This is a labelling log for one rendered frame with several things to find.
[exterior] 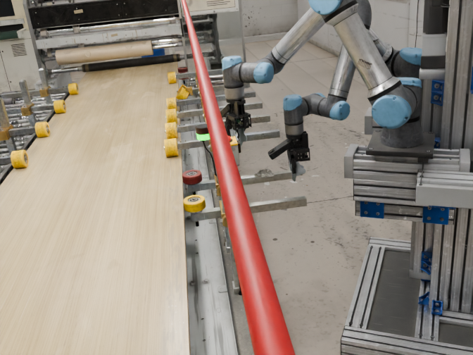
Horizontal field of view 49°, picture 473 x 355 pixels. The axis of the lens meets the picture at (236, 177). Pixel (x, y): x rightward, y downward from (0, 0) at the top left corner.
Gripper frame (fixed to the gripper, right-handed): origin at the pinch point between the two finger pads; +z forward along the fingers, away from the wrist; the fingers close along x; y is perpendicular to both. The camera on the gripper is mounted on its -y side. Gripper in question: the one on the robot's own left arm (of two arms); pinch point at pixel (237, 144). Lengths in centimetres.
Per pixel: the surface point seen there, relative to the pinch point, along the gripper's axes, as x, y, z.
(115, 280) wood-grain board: -65, 50, 11
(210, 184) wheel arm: -11.9, -4.1, 15.4
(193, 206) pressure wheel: -28.5, 19.1, 11.2
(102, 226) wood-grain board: -60, 15, 11
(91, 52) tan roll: -1, -269, -7
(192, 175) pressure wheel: -18.2, -6.8, 10.5
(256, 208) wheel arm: -6.1, 24.6, 16.4
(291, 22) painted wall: 500, -765, 69
